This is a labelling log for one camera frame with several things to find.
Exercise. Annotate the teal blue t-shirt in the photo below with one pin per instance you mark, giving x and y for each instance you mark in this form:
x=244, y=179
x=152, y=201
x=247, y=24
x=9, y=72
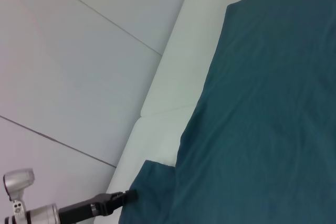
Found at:
x=262, y=103

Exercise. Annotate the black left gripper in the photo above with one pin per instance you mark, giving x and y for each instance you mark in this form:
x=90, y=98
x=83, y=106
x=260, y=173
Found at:
x=84, y=207

